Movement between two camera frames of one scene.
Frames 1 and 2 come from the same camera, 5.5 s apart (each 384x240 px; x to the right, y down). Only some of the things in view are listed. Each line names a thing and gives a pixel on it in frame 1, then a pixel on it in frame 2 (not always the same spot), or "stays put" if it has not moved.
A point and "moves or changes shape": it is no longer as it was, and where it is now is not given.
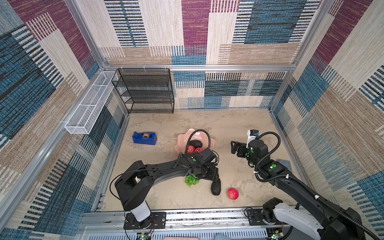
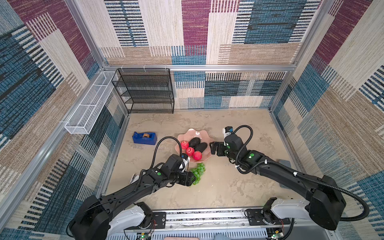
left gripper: (213, 175) → (187, 178)
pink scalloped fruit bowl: (182, 140) stays put
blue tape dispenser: (148, 138) stays put
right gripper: (242, 147) → (220, 145)
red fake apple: (233, 193) moves or changes shape
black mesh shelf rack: (145, 90) stays put
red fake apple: (191, 149) → (184, 144)
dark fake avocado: (196, 143) stays put
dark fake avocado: (216, 187) → (201, 147)
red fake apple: (199, 150) moves or changes shape
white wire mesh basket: (83, 119) stays put
